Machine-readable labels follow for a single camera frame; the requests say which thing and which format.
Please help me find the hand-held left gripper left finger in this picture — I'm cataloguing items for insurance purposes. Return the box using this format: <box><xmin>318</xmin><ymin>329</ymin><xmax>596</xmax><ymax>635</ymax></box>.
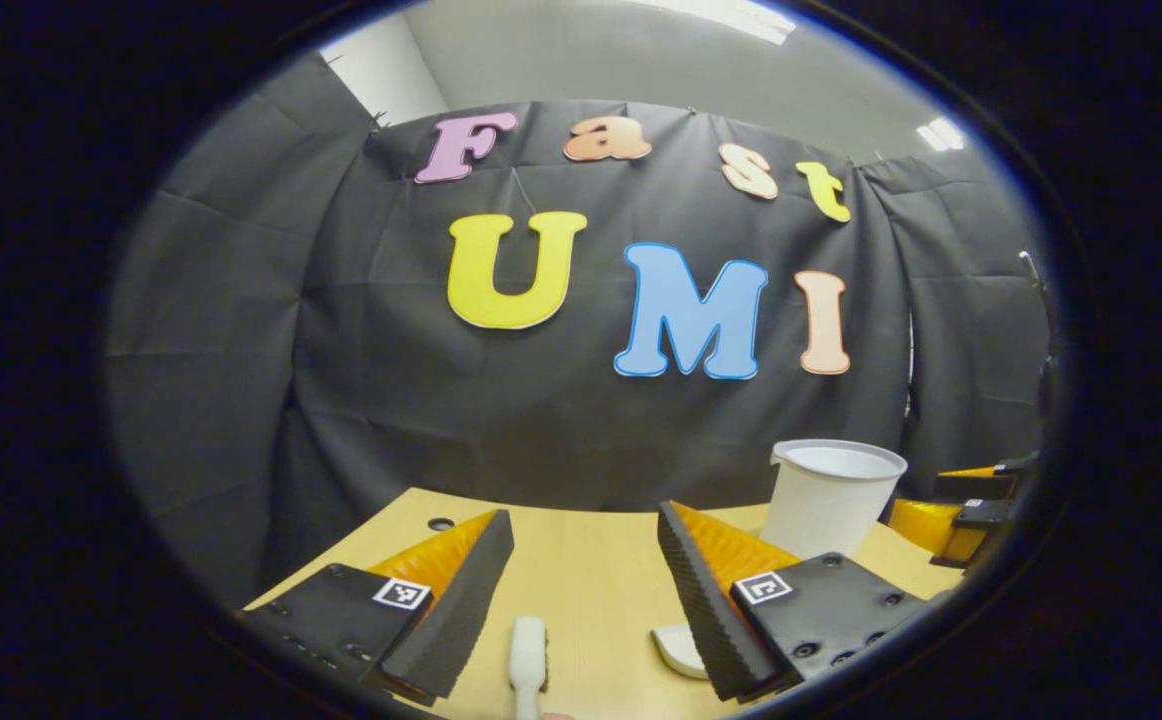
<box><xmin>241</xmin><ymin>508</ymin><xmax>516</xmax><ymax>706</ymax></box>

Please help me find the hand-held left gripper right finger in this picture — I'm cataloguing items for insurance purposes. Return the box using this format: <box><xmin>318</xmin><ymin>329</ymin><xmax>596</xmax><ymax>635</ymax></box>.
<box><xmin>657</xmin><ymin>500</ymin><xmax>937</xmax><ymax>703</ymax></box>

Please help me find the grey plastic dustpan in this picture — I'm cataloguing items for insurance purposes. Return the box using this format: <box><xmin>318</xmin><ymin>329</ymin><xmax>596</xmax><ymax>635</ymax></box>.
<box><xmin>650</xmin><ymin>623</ymin><xmax>710</xmax><ymax>681</ymax></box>

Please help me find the small white broom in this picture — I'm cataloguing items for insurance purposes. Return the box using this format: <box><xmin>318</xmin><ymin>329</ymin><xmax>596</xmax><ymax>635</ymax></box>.
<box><xmin>508</xmin><ymin>615</ymin><xmax>550</xmax><ymax>720</ymax></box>

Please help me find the white ribbed garbage bin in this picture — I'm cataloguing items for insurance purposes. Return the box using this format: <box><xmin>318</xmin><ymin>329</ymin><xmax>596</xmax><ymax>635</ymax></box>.
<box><xmin>759</xmin><ymin>438</ymin><xmax>909</xmax><ymax>561</ymax></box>

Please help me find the black backdrop cloth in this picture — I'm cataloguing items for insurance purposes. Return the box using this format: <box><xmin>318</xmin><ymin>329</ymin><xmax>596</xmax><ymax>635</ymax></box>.
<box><xmin>106</xmin><ymin>55</ymin><xmax>1052</xmax><ymax>611</ymax></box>

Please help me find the ceiling light panel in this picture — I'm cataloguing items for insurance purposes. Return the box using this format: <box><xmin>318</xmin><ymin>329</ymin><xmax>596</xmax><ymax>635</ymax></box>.
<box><xmin>641</xmin><ymin>0</ymin><xmax>798</xmax><ymax>47</ymax></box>
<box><xmin>916</xmin><ymin>116</ymin><xmax>970</xmax><ymax>153</ymax></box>

